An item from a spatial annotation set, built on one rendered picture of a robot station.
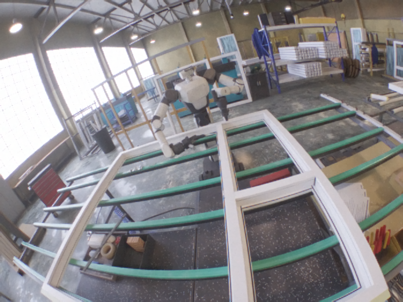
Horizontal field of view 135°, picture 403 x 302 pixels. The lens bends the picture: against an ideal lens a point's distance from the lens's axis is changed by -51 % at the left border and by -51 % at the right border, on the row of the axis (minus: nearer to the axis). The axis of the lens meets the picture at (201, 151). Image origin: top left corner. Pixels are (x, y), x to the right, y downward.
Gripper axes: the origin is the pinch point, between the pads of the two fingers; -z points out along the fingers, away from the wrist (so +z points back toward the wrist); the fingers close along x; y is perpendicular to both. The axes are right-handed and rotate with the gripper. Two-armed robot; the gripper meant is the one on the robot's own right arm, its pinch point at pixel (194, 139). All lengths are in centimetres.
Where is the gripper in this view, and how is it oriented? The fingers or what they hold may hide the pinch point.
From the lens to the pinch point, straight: 137.1
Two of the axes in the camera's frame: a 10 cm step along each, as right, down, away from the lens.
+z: -8.5, 5.3, -0.1
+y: -4.4, -7.1, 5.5
